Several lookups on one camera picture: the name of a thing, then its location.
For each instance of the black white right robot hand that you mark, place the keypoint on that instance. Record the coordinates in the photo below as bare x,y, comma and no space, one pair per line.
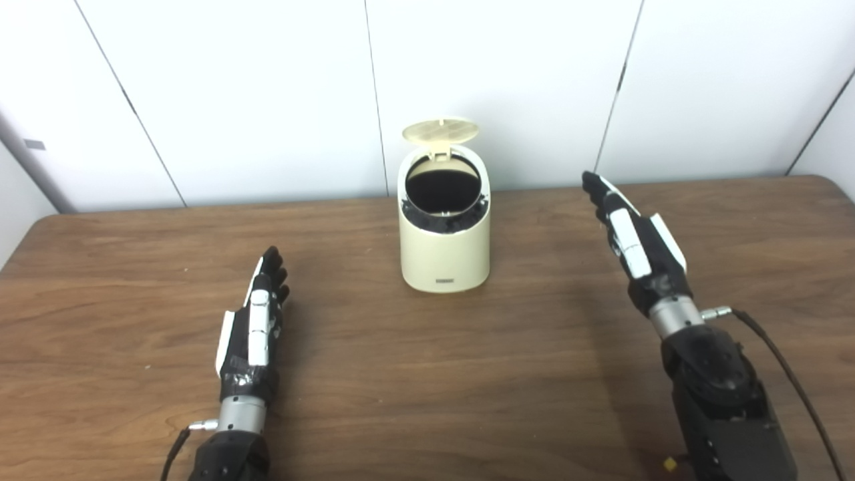
641,247

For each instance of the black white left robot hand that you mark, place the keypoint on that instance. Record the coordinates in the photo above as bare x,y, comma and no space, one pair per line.
257,334

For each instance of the cream-colored lidded bin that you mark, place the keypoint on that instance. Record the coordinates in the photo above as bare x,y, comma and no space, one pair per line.
444,257

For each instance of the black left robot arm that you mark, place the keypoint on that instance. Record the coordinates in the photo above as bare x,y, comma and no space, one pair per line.
230,454

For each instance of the gray tape patch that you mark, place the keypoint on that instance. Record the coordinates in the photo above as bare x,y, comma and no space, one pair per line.
34,144

